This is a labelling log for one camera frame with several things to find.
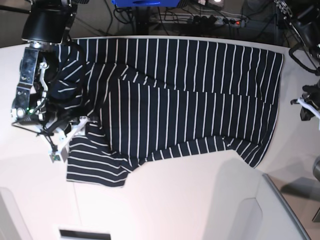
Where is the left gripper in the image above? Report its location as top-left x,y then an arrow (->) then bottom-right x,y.
300,81 -> 320,121

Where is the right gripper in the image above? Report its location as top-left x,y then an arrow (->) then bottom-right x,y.
37,110 -> 78,140

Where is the navy white striped t-shirt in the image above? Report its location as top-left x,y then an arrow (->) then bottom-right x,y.
52,38 -> 284,187

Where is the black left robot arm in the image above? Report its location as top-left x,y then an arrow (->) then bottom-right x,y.
274,0 -> 320,121

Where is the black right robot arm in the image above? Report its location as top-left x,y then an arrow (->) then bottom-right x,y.
11,0 -> 88,140

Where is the blue box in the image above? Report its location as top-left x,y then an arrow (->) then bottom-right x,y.
111,0 -> 180,8

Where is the white power strip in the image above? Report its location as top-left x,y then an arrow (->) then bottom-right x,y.
150,12 -> 249,28

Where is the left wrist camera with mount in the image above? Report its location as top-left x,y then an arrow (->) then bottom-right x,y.
290,97 -> 320,119

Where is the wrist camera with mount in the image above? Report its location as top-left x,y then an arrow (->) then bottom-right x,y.
290,97 -> 320,119
40,116 -> 90,163

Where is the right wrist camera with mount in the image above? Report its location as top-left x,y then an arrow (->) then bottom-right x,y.
40,116 -> 90,163

